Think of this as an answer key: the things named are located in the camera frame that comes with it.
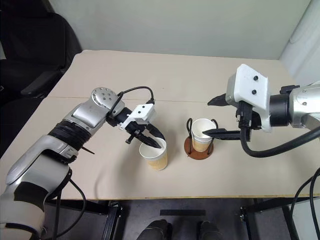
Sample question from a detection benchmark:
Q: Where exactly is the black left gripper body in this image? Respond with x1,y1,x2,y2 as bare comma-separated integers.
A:
124,120,156,145

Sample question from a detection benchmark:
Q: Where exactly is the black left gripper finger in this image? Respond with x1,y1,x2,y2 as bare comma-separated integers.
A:
147,123,167,142
137,133,164,150

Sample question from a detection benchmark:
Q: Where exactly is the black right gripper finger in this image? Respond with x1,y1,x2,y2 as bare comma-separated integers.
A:
202,128,252,142
206,92,227,107

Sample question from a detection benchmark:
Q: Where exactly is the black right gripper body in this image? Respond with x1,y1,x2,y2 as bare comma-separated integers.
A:
234,106,263,131

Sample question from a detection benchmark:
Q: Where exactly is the tan paper cup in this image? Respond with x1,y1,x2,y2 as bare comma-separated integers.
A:
191,137,213,153
191,118,217,144
138,136,169,172

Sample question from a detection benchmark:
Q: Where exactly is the black tape strip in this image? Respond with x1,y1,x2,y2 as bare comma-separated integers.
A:
159,209,207,217

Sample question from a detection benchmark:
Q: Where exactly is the black metal table leg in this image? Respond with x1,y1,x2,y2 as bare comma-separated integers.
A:
43,199,126,240
239,198,301,240

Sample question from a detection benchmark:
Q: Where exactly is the dark rounded shape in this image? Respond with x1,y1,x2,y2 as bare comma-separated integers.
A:
198,220,223,240
136,219,173,240

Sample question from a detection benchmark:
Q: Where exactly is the white flat panel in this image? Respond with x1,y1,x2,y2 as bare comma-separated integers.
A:
289,201,320,240

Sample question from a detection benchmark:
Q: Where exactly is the black office chair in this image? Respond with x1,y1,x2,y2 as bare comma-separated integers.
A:
0,0,83,160

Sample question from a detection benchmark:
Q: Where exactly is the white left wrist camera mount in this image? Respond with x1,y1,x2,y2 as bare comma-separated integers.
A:
118,103,157,130

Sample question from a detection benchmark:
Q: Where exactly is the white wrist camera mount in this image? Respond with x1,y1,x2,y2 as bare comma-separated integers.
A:
224,63,273,132
118,103,157,130

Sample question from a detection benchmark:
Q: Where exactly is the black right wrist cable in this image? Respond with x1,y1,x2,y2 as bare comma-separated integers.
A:
236,101,320,158

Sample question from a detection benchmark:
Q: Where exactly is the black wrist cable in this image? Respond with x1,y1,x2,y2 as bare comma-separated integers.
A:
109,86,155,121
236,101,320,158

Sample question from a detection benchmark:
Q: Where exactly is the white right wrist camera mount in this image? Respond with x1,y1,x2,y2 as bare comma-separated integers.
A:
224,63,273,132

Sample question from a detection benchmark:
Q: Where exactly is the brown wire cup holder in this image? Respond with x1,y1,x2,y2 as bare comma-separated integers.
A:
184,117,218,160

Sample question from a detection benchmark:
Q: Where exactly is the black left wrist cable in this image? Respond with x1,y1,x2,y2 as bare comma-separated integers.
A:
109,86,155,121

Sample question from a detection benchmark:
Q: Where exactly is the black left elbow cable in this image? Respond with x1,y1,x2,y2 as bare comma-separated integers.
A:
53,172,87,240

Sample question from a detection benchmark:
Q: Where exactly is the black elbow cable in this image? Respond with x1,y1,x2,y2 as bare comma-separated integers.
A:
53,172,87,240
289,167,320,240

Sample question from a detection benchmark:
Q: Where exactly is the black right elbow cable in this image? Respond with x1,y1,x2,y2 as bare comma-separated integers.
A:
289,167,320,240

